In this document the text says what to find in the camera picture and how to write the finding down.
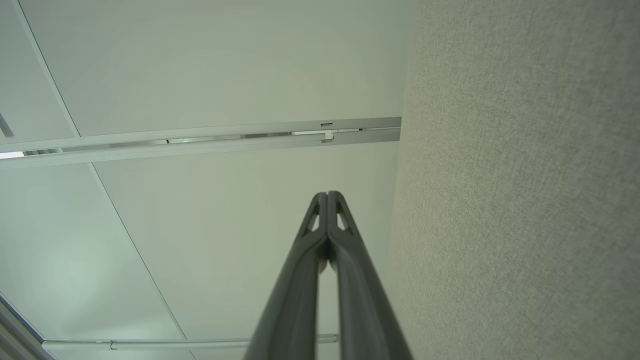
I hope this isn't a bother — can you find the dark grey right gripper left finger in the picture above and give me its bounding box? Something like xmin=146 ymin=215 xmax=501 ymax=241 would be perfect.
xmin=244 ymin=191 xmax=329 ymax=360

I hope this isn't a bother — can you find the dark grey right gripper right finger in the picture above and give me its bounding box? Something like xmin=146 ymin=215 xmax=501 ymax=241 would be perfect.
xmin=328 ymin=191 xmax=414 ymax=360

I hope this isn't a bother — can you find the thin white ceiling rail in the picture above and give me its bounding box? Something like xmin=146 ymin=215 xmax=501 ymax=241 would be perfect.
xmin=42 ymin=334 xmax=339 ymax=351

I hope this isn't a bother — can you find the white ceiling light rail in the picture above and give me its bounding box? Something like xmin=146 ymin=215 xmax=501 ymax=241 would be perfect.
xmin=0 ymin=117 xmax=402 ymax=169

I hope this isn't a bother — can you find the grey metal partition frame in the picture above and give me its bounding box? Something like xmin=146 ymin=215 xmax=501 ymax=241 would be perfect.
xmin=0 ymin=295 xmax=56 ymax=360

